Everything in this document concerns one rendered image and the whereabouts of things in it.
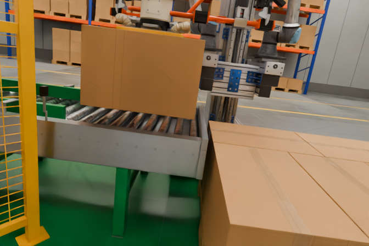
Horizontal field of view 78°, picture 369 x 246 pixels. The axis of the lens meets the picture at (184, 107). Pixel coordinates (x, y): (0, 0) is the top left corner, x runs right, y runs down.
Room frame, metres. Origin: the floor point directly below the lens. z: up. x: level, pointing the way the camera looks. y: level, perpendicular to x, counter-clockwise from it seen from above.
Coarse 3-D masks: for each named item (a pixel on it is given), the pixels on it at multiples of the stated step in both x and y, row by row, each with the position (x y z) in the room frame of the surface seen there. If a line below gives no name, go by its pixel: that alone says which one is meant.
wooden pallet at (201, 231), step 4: (200, 180) 1.41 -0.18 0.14; (200, 184) 1.36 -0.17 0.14; (200, 188) 1.33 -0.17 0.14; (200, 192) 1.29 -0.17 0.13; (200, 196) 1.27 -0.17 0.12; (200, 200) 1.23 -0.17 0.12; (200, 204) 1.20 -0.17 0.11; (200, 208) 1.17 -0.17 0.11; (200, 220) 1.09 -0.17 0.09; (200, 224) 1.06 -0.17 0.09; (200, 228) 1.04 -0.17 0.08; (200, 232) 1.01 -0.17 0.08; (200, 236) 0.99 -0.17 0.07; (200, 240) 0.97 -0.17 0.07; (200, 244) 0.96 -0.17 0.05
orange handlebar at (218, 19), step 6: (132, 6) 1.32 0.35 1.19; (126, 12) 1.60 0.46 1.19; (174, 12) 1.31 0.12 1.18; (180, 12) 1.31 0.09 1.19; (192, 18) 1.35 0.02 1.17; (210, 18) 1.31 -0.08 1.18; (216, 18) 1.31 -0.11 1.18; (222, 18) 1.31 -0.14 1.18; (228, 18) 1.31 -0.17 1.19; (252, 24) 1.31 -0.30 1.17
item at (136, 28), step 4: (136, 24) 1.24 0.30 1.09; (140, 24) 1.24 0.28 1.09; (116, 28) 1.20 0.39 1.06; (120, 28) 1.20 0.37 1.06; (124, 28) 1.20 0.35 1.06; (128, 28) 1.20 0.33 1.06; (132, 28) 1.20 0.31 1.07; (136, 28) 1.21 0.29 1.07; (140, 28) 1.22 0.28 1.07; (164, 28) 1.23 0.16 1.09; (148, 32) 1.20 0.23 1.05; (152, 32) 1.20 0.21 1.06; (156, 32) 1.20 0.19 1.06; (160, 32) 1.20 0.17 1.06; (164, 32) 1.20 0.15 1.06; (168, 32) 1.20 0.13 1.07; (172, 32) 1.21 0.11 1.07; (176, 32) 1.21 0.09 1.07; (180, 36) 1.20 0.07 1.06
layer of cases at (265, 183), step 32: (224, 128) 1.39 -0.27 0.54; (256, 128) 1.48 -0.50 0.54; (224, 160) 0.93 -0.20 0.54; (256, 160) 0.97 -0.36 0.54; (288, 160) 1.02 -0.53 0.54; (320, 160) 1.07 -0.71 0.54; (352, 160) 1.13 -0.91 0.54; (224, 192) 0.68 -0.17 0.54; (256, 192) 0.71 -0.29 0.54; (288, 192) 0.73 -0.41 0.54; (320, 192) 0.76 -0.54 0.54; (352, 192) 0.79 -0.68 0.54; (224, 224) 0.59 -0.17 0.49; (256, 224) 0.55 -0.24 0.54; (288, 224) 0.57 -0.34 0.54; (320, 224) 0.58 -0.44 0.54; (352, 224) 0.60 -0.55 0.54
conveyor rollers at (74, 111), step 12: (0, 96) 1.49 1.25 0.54; (12, 96) 1.49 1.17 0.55; (36, 96) 1.59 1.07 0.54; (72, 108) 1.41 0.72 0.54; (84, 108) 1.41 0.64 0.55; (96, 108) 1.55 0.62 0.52; (108, 108) 1.54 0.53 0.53; (84, 120) 1.20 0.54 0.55; (108, 120) 1.30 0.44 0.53; (120, 120) 1.28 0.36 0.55; (132, 120) 1.31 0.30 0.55; (156, 120) 1.44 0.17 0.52; (168, 120) 1.40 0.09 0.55; (180, 120) 1.42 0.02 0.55; (192, 120) 1.46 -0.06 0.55; (180, 132) 1.20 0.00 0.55; (192, 132) 1.22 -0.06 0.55
